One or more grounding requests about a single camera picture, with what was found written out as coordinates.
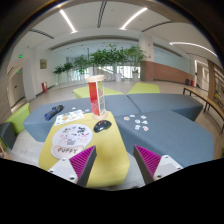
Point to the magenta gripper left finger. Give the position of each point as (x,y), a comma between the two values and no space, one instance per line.
(77,168)

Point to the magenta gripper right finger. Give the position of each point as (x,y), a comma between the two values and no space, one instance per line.
(152,166)

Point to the white puppy mouse pad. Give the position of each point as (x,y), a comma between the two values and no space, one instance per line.
(70,140)

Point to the black computer mouse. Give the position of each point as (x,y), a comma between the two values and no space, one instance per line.
(102,125)

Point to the grey right front sofa block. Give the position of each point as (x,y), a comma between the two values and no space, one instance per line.
(169,134)

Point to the colourful printed card sheet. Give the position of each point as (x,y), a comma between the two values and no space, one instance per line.
(69,117)

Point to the grey right rear sofa block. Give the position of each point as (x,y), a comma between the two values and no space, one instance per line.
(184,105)

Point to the yellow green ottoman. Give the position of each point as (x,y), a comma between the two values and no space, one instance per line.
(83,92)
(140,88)

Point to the lime green side seat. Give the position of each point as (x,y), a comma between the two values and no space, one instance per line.
(18,117)

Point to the yellow green rear right ottoman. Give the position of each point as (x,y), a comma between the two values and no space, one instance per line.
(140,88)

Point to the wooden bench black legs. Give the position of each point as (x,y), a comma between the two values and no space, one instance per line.
(209,104)

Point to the red white display tower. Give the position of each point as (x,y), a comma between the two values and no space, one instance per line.
(96,92)

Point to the red fire extinguisher box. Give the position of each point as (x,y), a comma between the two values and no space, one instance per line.
(44,87)

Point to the potted green plants row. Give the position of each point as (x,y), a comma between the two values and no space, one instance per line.
(106,58)

